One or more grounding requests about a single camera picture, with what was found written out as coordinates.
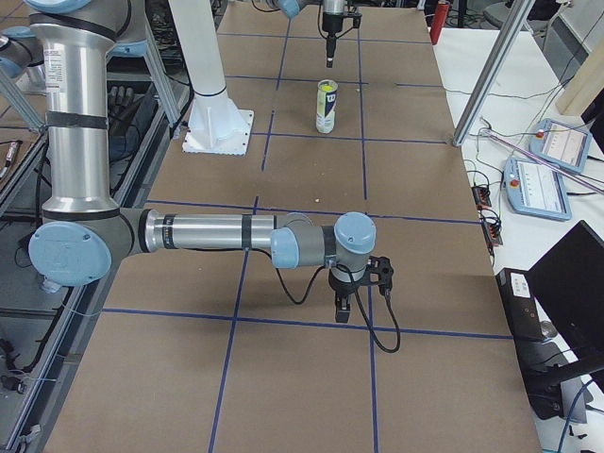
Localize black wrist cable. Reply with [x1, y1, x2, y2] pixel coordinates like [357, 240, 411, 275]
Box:
[317, 0, 360, 43]
[271, 248, 403, 353]

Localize aluminium frame post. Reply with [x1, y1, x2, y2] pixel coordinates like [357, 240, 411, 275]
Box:
[452, 0, 535, 147]

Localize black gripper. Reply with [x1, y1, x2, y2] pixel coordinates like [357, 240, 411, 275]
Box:
[328, 269, 373, 323]
[322, 12, 341, 67]

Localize orange connector block near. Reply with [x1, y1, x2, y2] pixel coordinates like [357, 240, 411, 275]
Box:
[481, 218, 503, 247]

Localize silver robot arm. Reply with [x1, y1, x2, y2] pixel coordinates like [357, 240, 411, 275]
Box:
[1, 1, 345, 78]
[28, 1, 388, 323]

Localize red cylinder tube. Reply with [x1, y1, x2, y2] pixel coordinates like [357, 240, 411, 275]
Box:
[429, 0, 450, 45]

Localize black monitor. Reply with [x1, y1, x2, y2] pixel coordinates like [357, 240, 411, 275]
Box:
[527, 220, 603, 357]

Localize wooden board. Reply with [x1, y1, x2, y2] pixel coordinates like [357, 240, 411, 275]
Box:
[556, 40, 604, 116]

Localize orange connector block far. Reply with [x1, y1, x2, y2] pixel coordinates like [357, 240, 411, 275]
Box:
[471, 185, 492, 210]

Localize clear tennis ball can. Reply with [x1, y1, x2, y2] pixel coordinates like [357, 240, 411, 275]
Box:
[315, 79, 338, 134]

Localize black computer box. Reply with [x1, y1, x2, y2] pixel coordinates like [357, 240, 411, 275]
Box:
[496, 268, 592, 424]

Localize aluminium side frame rack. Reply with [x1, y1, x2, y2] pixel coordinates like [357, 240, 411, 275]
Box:
[1, 25, 169, 452]

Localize near blue teach pendant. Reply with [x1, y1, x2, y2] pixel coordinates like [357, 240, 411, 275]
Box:
[503, 157, 572, 222]

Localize far blue teach pendant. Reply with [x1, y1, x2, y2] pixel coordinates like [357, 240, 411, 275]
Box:
[529, 118, 593, 174]

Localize orange connector block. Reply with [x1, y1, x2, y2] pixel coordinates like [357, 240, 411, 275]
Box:
[481, 218, 503, 247]
[471, 185, 492, 210]

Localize blue teach pendant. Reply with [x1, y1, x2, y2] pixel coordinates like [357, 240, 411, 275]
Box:
[503, 157, 572, 222]
[529, 118, 593, 174]

